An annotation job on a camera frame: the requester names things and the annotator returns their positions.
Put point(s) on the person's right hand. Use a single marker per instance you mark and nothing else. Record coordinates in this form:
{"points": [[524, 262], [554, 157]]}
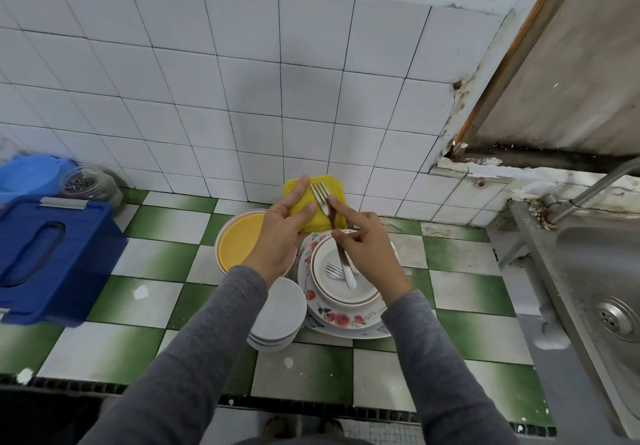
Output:
{"points": [[368, 250]]}

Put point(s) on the person's left hand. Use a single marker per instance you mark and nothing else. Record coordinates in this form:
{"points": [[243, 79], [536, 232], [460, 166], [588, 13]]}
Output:
{"points": [[278, 240]]}

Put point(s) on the metal fork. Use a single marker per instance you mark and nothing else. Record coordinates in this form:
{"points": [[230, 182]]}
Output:
{"points": [[333, 272], [330, 222]]}

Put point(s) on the stack of small white bowls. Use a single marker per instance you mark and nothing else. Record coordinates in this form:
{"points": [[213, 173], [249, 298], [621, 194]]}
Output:
{"points": [[280, 312]]}

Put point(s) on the person's right forearm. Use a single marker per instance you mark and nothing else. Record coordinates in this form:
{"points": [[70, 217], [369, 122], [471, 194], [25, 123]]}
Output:
{"points": [[445, 380]]}

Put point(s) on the person's black shoe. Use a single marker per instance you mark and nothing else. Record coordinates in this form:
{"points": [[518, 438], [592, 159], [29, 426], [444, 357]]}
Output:
{"points": [[330, 427], [275, 425]]}

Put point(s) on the glass jar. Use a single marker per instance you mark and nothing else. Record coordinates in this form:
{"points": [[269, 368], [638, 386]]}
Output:
{"points": [[92, 182]]}

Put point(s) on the metal faucet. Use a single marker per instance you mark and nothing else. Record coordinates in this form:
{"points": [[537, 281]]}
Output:
{"points": [[590, 192]]}

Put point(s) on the blue plastic box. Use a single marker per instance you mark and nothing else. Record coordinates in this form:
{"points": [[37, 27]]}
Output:
{"points": [[45, 255]]}

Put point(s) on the stainless steel sink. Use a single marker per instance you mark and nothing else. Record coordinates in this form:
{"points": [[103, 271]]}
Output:
{"points": [[600, 300]]}

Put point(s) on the blue plastic bowl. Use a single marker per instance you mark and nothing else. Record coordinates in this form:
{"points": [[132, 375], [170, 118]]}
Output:
{"points": [[30, 175]]}

